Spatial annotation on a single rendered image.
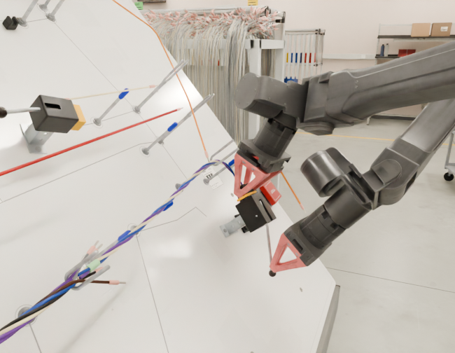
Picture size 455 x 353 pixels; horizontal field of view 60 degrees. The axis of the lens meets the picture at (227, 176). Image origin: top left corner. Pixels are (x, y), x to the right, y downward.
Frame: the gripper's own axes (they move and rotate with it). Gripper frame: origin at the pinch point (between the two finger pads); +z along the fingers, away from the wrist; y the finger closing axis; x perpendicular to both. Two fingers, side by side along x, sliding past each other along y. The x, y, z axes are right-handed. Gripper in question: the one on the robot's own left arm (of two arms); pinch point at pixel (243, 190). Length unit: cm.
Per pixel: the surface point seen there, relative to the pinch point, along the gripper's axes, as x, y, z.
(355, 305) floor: 40, -159, 84
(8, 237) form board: -7.8, 38.6, 4.6
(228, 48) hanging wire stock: -45, -50, -15
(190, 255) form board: 2.2, 13.4, 8.8
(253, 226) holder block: 5.8, 2.2, 3.3
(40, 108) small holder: -16.4, 32.4, -6.5
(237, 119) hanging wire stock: -33, -55, 4
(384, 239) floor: 34, -252, 70
